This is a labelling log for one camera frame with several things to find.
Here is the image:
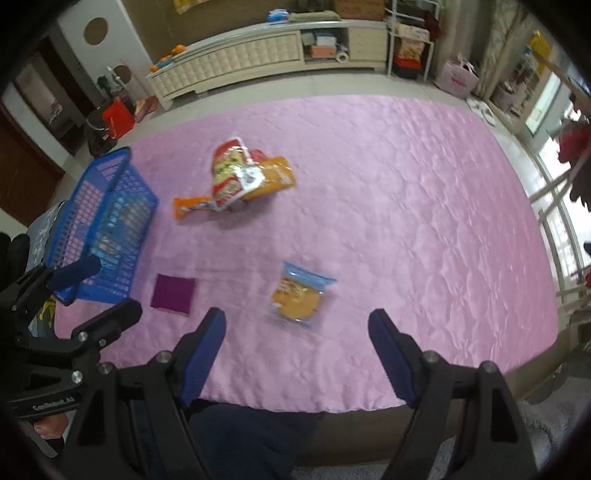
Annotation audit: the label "purple snack sachet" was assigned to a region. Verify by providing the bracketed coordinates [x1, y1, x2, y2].
[150, 274, 197, 316]

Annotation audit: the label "blue plastic basket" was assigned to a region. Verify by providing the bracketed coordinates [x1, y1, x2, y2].
[47, 147, 159, 305]

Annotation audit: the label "small round cake packet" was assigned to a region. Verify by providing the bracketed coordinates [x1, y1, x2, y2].
[270, 261, 338, 324]

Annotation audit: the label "red chicken feet pouch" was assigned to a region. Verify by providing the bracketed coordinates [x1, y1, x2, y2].
[211, 137, 264, 211]

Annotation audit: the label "orange snack bag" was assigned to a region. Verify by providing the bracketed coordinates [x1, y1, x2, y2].
[242, 157, 297, 201]

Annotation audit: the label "orange chocolate bar wrapper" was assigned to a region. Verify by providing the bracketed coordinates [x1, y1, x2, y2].
[173, 196, 213, 220]

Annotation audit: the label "red spicy snack packet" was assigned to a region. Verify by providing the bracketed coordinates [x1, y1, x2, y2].
[249, 149, 267, 163]

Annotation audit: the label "person's left hand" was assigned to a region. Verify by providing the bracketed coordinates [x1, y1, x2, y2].
[33, 413, 69, 440]

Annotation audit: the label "person's dark blue legs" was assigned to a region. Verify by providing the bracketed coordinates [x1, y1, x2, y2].
[184, 399, 322, 479]

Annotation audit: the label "dark wooden door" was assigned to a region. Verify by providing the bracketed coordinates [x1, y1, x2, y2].
[0, 106, 65, 227]

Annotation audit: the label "black bag on floor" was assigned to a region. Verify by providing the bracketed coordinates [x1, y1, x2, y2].
[83, 109, 117, 159]

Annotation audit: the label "red bag on floor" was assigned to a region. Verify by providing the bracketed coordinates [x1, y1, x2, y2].
[101, 98, 135, 140]

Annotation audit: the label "pink quilted table cover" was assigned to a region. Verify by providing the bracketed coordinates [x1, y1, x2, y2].
[50, 94, 561, 414]

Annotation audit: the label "clothes drying rack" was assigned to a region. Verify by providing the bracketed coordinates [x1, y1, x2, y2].
[528, 59, 591, 324]

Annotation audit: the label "oranges on cabinet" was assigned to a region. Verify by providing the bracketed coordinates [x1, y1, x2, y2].
[150, 44, 186, 73]

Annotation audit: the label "white slippers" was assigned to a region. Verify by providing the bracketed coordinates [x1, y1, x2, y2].
[466, 98, 496, 127]

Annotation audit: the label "pink shopping bag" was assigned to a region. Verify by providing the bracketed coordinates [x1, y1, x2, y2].
[435, 54, 479, 100]

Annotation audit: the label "cream TV cabinet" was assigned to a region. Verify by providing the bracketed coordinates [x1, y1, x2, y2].
[146, 20, 390, 109]

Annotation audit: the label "blue tissue pack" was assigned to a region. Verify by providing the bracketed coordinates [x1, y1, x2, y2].
[266, 8, 290, 23]

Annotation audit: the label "white metal shelf rack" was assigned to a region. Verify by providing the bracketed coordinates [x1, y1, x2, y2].
[385, 1, 444, 82]

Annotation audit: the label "cardboard box on cabinet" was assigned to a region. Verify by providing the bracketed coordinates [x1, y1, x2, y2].
[334, 0, 386, 21]

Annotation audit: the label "patterned curtain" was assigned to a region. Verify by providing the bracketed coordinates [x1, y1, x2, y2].
[474, 0, 527, 99]

